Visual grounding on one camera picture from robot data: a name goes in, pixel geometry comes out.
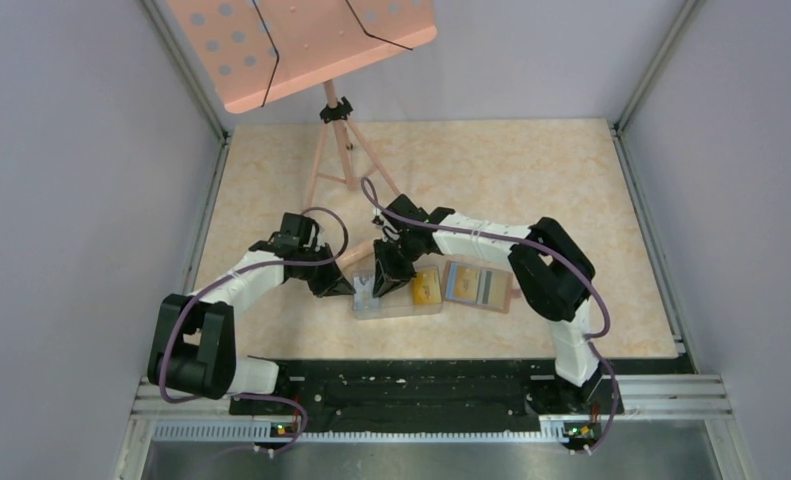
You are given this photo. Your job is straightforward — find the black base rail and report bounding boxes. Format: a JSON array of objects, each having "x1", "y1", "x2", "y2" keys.
[{"x1": 227, "y1": 357, "x2": 625, "y2": 437}]

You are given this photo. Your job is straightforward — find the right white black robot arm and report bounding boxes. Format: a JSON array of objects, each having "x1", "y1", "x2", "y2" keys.
[{"x1": 372, "y1": 195, "x2": 599, "y2": 412}]

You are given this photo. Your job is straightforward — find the clear plastic card box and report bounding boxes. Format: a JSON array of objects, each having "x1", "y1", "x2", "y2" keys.
[{"x1": 352, "y1": 265, "x2": 443, "y2": 321}]

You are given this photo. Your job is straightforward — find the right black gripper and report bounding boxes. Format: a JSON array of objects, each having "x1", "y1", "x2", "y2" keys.
[{"x1": 372, "y1": 232, "x2": 420, "y2": 299}]

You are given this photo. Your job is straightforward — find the yellow credit card stack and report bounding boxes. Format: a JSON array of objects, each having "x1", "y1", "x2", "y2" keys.
[{"x1": 411, "y1": 266, "x2": 442, "y2": 306}]

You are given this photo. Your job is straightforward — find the brown leather card holder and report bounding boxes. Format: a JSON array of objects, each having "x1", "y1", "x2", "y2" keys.
[{"x1": 442, "y1": 260, "x2": 522, "y2": 314}]

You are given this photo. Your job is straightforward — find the pink cylindrical handle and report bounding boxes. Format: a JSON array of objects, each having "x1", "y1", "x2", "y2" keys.
[{"x1": 336, "y1": 239, "x2": 374, "y2": 270}]

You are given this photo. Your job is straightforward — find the purple cable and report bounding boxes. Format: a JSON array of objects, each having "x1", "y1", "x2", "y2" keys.
[
  {"x1": 158, "y1": 207, "x2": 350, "y2": 457},
  {"x1": 360, "y1": 176, "x2": 622, "y2": 455}
]

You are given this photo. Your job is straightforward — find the pink music stand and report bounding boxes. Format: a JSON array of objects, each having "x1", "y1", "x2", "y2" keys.
[{"x1": 168, "y1": 0, "x2": 438, "y2": 201}]

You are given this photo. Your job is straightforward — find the grey white credit card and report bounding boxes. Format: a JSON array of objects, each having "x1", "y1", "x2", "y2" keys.
[{"x1": 353, "y1": 272, "x2": 380, "y2": 312}]

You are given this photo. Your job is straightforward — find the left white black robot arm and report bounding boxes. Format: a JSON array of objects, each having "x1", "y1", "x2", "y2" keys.
[{"x1": 147, "y1": 212, "x2": 355, "y2": 414}]

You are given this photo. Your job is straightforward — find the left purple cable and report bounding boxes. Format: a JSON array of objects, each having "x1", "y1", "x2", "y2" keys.
[{"x1": 158, "y1": 207, "x2": 350, "y2": 457}]

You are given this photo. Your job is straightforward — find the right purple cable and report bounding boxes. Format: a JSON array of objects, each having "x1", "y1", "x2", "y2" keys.
[{"x1": 360, "y1": 176, "x2": 622, "y2": 455}]

